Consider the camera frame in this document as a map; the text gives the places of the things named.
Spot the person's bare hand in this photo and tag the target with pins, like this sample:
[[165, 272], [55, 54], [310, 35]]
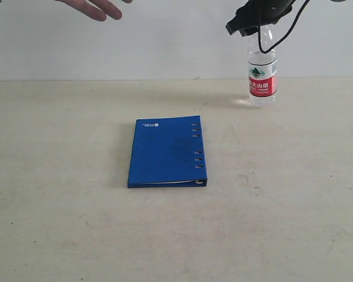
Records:
[[97, 10]]

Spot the clear water bottle red cap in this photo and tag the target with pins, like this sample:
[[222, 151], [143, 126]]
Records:
[[262, 68]]

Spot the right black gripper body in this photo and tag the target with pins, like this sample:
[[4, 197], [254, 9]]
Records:
[[255, 13]]

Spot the blue ring binder notebook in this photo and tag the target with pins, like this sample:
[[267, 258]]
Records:
[[168, 152]]

